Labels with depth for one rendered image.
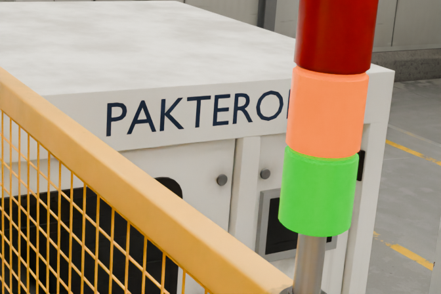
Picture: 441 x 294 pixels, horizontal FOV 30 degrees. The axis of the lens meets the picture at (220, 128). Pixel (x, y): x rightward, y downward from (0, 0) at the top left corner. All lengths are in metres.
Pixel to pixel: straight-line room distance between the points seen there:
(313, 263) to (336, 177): 0.07
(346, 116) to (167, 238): 0.27
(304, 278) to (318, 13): 0.19
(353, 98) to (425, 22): 11.34
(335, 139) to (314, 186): 0.03
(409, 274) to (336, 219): 5.15
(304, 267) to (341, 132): 0.10
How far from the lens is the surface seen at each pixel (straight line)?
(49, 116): 1.01
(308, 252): 0.57
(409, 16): 11.61
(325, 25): 0.51
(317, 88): 0.52
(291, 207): 0.55
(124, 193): 0.81
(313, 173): 0.54
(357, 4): 0.51
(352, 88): 0.52
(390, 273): 5.66
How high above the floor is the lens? 2.38
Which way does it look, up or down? 16 degrees down
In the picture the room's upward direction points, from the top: 4 degrees clockwise
